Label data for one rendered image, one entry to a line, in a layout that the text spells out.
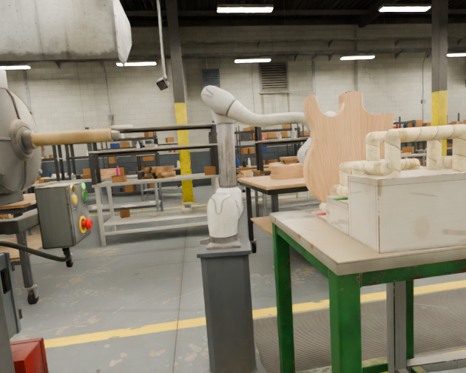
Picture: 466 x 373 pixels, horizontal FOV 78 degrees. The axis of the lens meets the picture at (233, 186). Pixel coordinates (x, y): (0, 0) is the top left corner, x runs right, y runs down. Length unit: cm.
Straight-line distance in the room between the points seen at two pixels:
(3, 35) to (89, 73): 1203
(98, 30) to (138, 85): 1158
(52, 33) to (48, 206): 55
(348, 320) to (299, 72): 1250
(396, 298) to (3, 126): 145
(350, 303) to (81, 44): 79
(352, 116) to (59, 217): 103
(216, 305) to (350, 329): 94
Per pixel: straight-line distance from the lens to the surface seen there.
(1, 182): 83
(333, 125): 107
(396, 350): 157
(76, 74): 1289
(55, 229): 109
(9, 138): 83
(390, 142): 75
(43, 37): 72
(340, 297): 74
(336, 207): 93
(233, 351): 174
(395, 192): 74
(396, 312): 148
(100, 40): 69
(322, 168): 105
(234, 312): 162
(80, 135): 81
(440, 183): 81
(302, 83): 1298
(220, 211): 149
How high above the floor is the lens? 118
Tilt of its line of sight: 6 degrees down
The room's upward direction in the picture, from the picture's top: 4 degrees counter-clockwise
